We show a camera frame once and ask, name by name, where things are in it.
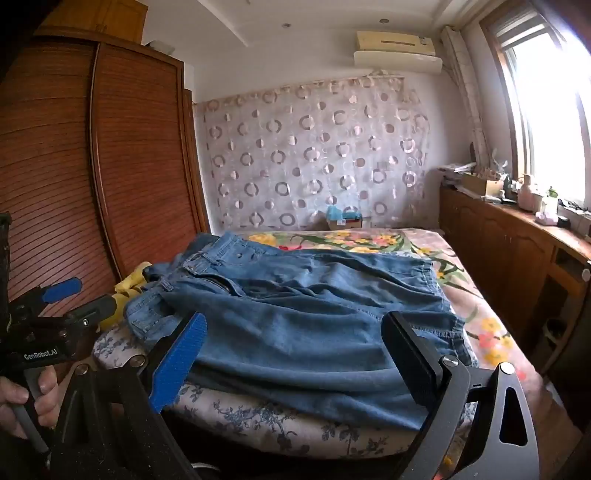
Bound person's left hand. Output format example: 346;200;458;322
0;369;61;439

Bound wooden cabinet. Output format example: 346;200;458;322
438;182;591;416

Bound wooden wardrobe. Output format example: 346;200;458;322
0;0;213;324

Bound white air conditioner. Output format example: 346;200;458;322
353;30;439;73

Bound yellow cloth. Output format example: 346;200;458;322
113;261;154;330

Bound blue floral quilt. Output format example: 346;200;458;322
91;323;476;464

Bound colourful flowered blanket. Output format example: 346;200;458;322
231;228;532;384

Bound window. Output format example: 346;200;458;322
480;0;591;210

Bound stack of papers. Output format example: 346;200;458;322
436;162;478;186

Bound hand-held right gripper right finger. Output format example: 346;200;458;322
382;311;541;480

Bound pale pink bottle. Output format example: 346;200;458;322
517;174;544;213

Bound blue denim pants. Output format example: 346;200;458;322
124;231;474;432

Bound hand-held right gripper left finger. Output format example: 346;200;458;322
48;311;208;480

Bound open cardboard box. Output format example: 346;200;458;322
462;173;505;198

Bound light blue soft item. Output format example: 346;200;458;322
327;206;363;222

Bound wrapped wall pipe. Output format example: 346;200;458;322
441;25;491;168

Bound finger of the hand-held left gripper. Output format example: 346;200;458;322
39;277;83;304
65;295;118;333

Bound circle-patterned curtain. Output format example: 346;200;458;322
194;69;433;232

